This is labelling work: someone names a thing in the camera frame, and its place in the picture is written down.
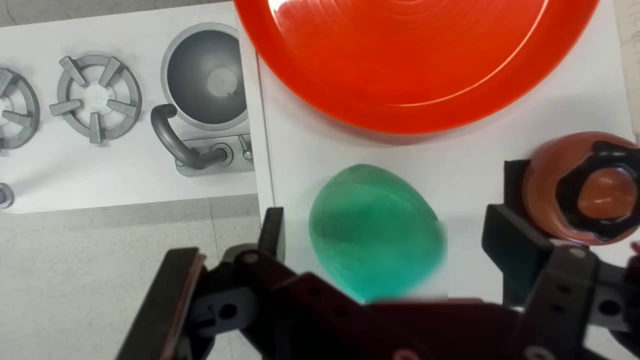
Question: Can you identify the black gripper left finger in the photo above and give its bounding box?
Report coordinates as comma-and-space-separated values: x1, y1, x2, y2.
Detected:
117, 247, 208, 360

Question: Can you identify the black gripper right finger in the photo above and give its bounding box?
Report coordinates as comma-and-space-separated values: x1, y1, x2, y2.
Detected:
479, 203, 558, 301

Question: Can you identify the green round plushie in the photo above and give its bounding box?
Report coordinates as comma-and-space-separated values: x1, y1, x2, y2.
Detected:
308, 162, 447, 306

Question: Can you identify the orange plate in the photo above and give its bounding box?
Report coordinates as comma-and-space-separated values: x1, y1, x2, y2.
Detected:
229, 0, 602, 139

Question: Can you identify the black tape patch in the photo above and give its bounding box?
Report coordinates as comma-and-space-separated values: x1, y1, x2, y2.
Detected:
499, 158, 556, 309

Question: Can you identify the brown toy donut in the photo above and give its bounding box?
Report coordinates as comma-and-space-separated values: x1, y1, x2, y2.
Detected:
519, 131, 640, 248

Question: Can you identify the white toy stove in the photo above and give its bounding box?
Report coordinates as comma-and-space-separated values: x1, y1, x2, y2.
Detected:
0, 2, 261, 216

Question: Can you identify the white tray board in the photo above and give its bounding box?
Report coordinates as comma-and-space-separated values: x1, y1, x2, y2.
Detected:
235, 0, 640, 316

